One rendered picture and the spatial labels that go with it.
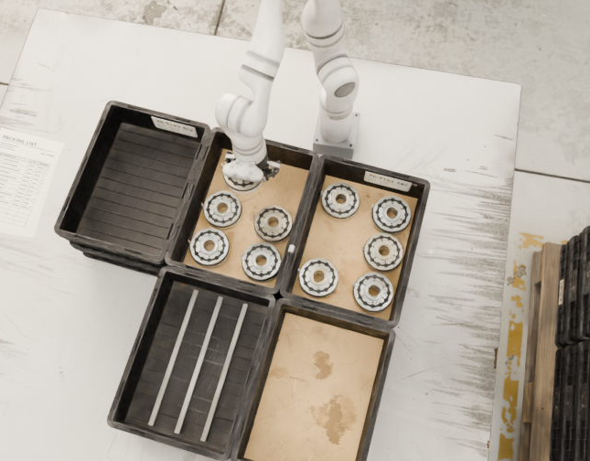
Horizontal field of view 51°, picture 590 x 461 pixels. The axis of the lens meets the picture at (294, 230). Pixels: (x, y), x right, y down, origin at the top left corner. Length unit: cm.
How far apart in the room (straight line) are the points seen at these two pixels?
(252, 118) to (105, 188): 68
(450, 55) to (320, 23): 168
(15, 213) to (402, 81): 125
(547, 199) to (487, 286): 101
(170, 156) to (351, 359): 75
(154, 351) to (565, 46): 230
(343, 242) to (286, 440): 52
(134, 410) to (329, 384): 49
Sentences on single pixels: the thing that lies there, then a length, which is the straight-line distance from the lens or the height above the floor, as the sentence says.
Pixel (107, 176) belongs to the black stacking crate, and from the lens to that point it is 182.
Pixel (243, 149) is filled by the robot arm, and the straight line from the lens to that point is 134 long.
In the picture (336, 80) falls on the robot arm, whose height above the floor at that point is 109.
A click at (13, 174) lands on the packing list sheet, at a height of 70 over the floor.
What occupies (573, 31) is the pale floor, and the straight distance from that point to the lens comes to 323.
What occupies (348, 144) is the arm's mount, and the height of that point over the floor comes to 77.
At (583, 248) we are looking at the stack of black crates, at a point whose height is 37.
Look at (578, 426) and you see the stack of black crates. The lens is 222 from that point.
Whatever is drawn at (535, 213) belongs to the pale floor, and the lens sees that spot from 275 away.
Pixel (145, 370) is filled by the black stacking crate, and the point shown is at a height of 83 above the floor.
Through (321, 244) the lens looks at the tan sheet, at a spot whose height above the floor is 83.
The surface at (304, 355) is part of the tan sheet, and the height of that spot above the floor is 83.
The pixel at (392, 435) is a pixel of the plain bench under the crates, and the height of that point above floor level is 70.
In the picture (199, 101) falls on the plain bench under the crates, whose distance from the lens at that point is 201.
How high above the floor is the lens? 242
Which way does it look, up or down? 72 degrees down
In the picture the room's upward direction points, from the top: 2 degrees counter-clockwise
